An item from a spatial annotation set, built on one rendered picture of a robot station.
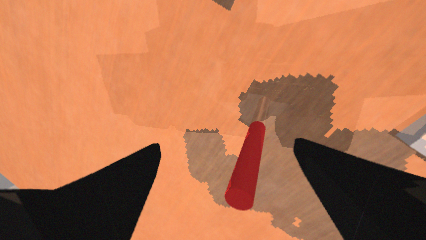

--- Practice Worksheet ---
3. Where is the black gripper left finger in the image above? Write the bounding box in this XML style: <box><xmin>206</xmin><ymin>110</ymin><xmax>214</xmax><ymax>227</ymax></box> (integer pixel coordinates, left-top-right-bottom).
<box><xmin>0</xmin><ymin>143</ymin><xmax>161</xmax><ymax>240</ymax></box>

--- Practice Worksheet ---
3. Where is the red peg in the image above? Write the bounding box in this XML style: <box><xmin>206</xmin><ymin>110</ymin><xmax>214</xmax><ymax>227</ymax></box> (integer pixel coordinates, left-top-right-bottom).
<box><xmin>225</xmin><ymin>121</ymin><xmax>266</xmax><ymax>211</ymax></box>

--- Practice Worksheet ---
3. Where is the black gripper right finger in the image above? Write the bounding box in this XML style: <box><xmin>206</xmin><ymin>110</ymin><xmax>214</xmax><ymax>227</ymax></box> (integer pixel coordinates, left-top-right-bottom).
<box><xmin>294</xmin><ymin>138</ymin><xmax>426</xmax><ymax>240</ymax></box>

